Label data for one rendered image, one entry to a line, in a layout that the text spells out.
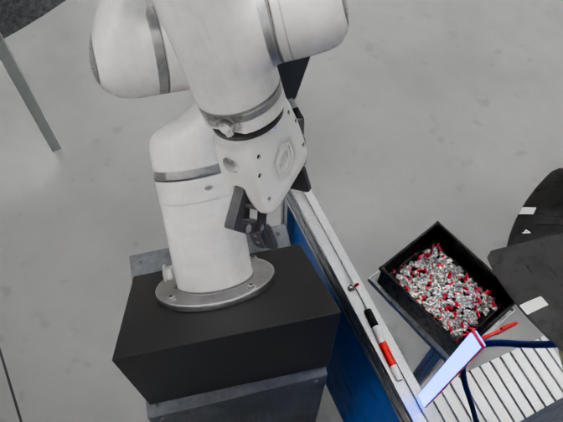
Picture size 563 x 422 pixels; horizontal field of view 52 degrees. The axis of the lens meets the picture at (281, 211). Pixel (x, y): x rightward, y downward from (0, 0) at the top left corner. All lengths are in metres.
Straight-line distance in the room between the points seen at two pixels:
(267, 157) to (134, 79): 0.29
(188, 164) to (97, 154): 1.68
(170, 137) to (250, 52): 0.35
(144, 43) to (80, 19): 2.29
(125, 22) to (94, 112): 1.85
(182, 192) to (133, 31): 0.22
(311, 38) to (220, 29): 0.07
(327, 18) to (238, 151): 0.15
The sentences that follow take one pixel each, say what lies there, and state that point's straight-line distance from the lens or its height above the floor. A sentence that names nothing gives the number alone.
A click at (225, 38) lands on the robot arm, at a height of 1.56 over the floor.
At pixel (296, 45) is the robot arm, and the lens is 0.50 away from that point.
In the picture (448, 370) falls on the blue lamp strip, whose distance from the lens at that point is 0.89.
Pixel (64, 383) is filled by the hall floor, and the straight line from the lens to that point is 2.07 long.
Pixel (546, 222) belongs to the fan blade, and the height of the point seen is 0.98.
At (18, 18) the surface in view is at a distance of 2.19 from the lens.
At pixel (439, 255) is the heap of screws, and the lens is 1.21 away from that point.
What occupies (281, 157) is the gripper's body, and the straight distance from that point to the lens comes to 0.60.
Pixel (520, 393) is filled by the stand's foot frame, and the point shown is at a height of 0.08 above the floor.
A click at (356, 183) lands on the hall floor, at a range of 2.29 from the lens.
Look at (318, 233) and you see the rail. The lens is 1.17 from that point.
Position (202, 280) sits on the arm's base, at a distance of 0.85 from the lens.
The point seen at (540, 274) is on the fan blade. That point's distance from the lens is 0.88.
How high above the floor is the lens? 1.88
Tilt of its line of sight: 59 degrees down
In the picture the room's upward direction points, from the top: straight up
